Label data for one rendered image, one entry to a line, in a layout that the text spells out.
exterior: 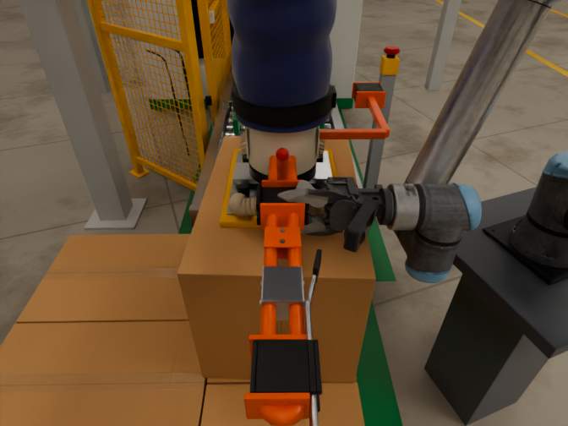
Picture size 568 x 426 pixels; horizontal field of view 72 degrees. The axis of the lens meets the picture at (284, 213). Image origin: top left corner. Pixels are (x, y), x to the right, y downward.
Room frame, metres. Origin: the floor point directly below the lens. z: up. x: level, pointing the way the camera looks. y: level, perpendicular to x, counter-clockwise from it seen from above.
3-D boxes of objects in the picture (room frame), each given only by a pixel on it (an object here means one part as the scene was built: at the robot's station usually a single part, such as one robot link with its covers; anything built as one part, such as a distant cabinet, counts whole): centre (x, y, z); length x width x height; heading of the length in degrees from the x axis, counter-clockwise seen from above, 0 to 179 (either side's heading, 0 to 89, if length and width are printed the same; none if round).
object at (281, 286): (0.39, 0.00, 1.06); 0.07 x 0.07 x 0.04; 0
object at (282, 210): (0.61, 0.00, 1.07); 0.10 x 0.08 x 0.06; 90
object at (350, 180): (0.61, -0.14, 1.07); 0.12 x 0.09 x 0.08; 91
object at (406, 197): (0.60, -0.22, 1.07); 0.09 x 0.05 x 0.10; 1
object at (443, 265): (0.61, -0.31, 0.95); 0.12 x 0.09 x 0.12; 7
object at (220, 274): (0.84, 0.00, 0.74); 0.60 x 0.40 x 0.40; 178
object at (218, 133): (2.38, 0.36, 0.50); 2.31 x 0.05 x 0.19; 1
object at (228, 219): (0.86, 0.10, 0.97); 0.34 x 0.10 x 0.05; 0
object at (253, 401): (0.26, 0.01, 1.07); 0.08 x 0.07 x 0.05; 0
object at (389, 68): (1.79, -0.47, 0.50); 0.07 x 0.07 x 1.00; 1
